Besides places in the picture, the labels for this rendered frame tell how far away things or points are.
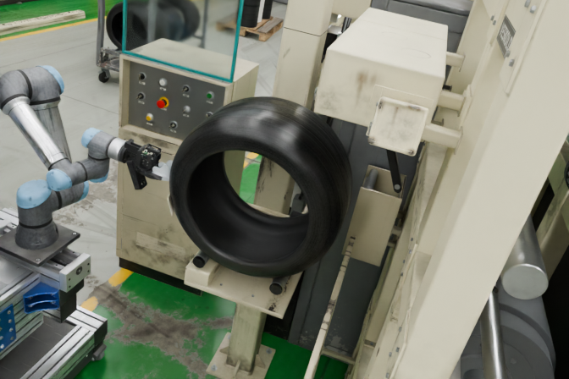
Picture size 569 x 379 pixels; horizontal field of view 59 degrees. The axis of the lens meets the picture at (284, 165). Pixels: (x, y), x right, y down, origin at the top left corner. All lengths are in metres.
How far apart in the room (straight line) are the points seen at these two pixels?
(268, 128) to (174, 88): 1.07
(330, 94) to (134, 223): 1.94
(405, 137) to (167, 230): 1.96
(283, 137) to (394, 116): 0.52
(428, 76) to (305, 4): 0.74
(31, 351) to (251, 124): 1.46
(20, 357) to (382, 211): 1.58
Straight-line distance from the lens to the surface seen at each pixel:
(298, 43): 1.74
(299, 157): 1.44
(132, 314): 2.86
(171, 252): 2.86
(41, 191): 2.05
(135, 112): 2.61
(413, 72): 1.06
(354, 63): 1.07
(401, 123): 0.99
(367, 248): 1.91
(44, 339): 2.51
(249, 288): 1.85
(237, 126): 1.48
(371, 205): 1.81
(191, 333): 2.78
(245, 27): 8.06
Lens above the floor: 2.04
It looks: 28 degrees down
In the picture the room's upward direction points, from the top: 11 degrees clockwise
